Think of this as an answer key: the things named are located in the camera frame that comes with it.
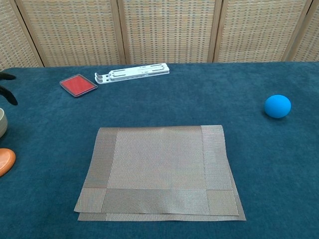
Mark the woven bamboo folding screen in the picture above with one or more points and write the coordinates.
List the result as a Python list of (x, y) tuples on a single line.
[(169, 30)]

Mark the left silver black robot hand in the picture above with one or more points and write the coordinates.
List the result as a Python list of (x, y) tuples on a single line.
[(8, 93)]

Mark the red ink pad clear case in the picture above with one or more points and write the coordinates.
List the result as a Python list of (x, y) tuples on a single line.
[(78, 85)]

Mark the blue ball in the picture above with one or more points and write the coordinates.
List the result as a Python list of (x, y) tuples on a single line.
[(277, 106)]

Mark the white bowl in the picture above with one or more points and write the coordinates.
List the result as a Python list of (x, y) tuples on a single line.
[(3, 123)]

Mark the orange disc with hole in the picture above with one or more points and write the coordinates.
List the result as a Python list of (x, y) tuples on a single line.
[(6, 161)]

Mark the blue felt table cover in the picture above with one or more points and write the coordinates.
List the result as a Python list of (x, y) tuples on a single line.
[(261, 161)]

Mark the white folding stand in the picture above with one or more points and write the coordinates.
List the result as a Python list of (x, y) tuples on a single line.
[(134, 73)]

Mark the brown woven placemat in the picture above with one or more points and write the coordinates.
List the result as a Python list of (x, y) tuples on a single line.
[(159, 169)]

